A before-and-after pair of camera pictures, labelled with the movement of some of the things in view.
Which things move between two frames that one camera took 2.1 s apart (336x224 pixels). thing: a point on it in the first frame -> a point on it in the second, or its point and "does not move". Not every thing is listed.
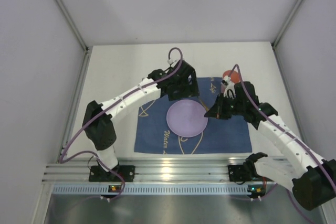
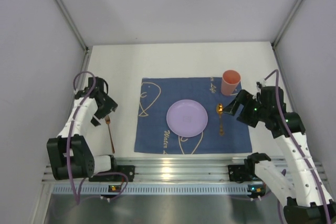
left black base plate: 97,174 does not move
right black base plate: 238,173 does not move
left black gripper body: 191,77 -> 105,104
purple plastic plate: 186,118 does not move
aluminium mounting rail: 147,170 does not move
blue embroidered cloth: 228,135 -> 153,134
